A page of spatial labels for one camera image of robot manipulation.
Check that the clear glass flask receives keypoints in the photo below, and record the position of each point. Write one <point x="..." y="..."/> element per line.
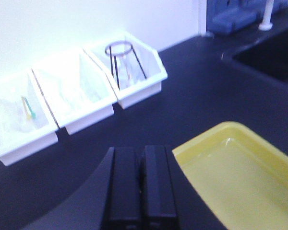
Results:
<point x="129" y="71"/>

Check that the white bin middle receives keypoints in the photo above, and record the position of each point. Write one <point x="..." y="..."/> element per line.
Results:
<point x="75" y="88"/>

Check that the white bin right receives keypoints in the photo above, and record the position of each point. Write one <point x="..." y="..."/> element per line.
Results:
<point x="149" y="58"/>

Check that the black wire tripod stand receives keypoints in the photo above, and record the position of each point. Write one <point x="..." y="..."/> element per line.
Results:
<point x="117" y="49"/>

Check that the yellow plastic tray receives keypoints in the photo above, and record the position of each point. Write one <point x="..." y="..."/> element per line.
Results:
<point x="241" y="177"/>

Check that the white bin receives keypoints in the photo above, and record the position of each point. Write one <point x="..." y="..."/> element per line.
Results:
<point x="75" y="88"/>
<point x="19" y="137"/>
<point x="149" y="58"/>

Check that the green yellow plastic tool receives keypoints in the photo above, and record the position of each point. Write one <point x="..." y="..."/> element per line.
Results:
<point x="30" y="114"/>

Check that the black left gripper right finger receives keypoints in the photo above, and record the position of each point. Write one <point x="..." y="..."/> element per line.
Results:
<point x="158" y="202"/>

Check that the white lab faucet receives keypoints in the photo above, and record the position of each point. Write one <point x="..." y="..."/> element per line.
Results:
<point x="266" y="24"/>

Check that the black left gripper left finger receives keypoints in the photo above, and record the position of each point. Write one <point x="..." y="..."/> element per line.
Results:
<point x="124" y="211"/>

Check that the white bin left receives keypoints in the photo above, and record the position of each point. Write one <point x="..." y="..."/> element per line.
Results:
<point x="19" y="137"/>

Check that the black lab sink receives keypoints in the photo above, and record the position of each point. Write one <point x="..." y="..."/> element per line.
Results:
<point x="267" y="56"/>

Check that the blue pegboard drying rack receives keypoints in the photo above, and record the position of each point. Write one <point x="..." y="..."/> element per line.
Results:
<point x="228" y="16"/>

